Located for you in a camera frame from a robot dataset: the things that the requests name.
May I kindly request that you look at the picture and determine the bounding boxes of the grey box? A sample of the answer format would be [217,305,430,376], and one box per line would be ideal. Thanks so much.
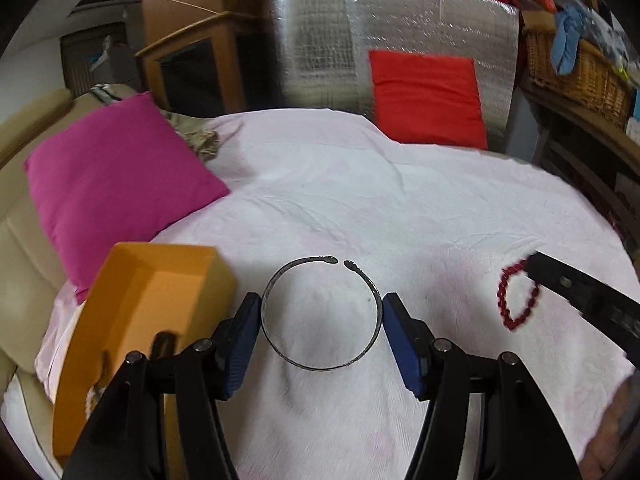
[87,35,138,86]

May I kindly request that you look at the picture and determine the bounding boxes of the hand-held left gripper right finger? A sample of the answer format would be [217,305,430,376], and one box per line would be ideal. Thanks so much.
[381,291,586,480]

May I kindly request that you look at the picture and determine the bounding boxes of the red bead bracelet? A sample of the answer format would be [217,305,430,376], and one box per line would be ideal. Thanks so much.
[496,259,543,332]

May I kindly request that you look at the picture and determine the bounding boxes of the patterned cloth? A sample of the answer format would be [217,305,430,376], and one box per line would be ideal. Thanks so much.
[165,110,223,161]

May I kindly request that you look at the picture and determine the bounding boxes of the silver bangle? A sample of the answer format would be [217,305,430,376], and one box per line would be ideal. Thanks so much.
[261,256,385,372]

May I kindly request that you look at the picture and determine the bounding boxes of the pink cushion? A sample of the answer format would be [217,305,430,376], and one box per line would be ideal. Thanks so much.
[24,92,232,305]

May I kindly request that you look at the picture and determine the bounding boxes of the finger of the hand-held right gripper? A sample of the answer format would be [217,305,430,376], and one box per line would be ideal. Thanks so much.
[527,251,640,361]

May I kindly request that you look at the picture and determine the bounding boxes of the wooden shelf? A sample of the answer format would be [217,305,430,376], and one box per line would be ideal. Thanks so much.
[520,80,640,241]

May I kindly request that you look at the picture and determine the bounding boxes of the silver foil sheet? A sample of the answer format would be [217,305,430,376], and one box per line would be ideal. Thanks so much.
[265,0,521,153]

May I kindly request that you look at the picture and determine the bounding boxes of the cream leather sofa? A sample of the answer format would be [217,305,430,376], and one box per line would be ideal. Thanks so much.
[0,82,141,461]

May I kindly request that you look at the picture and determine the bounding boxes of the wicker basket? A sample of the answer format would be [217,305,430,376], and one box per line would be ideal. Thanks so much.
[522,25,636,128]

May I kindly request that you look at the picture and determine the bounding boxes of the red cushion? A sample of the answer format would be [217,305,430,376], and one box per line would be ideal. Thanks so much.
[367,49,490,151]

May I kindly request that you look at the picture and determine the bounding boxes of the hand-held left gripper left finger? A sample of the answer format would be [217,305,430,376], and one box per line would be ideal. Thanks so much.
[60,293,262,480]

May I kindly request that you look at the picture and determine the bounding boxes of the blue cloth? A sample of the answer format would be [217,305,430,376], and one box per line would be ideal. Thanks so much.
[550,7,583,76]

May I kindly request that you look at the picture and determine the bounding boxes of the orange box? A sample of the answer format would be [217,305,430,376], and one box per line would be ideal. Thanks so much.
[51,241,238,461]

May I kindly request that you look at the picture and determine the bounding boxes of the white pearl bracelet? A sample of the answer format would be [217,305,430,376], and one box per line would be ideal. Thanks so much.
[85,385,108,418]

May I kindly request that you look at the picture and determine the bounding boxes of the person's right forearm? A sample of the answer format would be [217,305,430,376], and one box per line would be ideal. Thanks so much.
[582,375,640,471]

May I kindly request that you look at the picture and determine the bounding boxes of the wooden cabinet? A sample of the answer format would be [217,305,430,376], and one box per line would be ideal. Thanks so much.
[135,0,281,116]

